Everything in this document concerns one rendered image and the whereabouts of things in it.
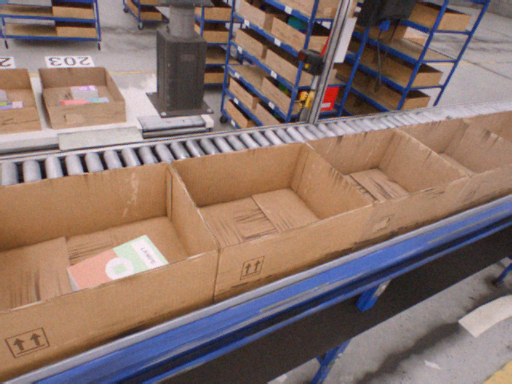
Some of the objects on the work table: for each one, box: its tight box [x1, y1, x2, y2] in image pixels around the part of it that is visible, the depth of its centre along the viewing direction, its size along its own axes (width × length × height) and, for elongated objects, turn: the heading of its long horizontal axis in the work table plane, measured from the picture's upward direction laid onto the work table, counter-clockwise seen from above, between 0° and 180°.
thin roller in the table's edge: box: [142, 121, 204, 130], centre depth 156 cm, size 2×28×2 cm, turn 107°
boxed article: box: [71, 86, 98, 100], centre depth 158 cm, size 6×10×5 cm, turn 111°
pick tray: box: [38, 67, 126, 130], centre depth 152 cm, size 28×38×10 cm
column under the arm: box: [146, 28, 214, 118], centre depth 161 cm, size 26×26×33 cm
